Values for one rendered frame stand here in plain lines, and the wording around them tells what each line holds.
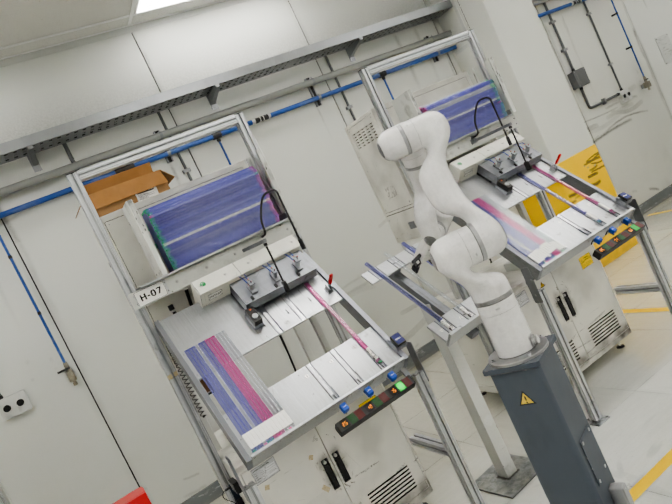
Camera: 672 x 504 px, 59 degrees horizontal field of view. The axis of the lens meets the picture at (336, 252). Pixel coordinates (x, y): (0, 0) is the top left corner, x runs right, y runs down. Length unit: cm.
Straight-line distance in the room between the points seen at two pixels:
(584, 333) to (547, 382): 147
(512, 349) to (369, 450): 95
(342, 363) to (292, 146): 242
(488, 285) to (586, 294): 158
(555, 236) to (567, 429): 120
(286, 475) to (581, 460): 110
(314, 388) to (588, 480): 93
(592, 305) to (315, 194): 206
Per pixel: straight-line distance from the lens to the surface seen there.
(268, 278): 245
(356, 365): 225
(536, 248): 280
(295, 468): 247
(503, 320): 183
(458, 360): 255
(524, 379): 187
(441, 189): 182
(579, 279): 332
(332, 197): 440
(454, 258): 177
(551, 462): 200
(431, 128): 188
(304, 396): 218
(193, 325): 241
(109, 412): 394
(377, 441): 260
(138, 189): 283
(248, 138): 270
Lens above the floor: 134
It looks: 4 degrees down
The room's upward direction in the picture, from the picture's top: 25 degrees counter-clockwise
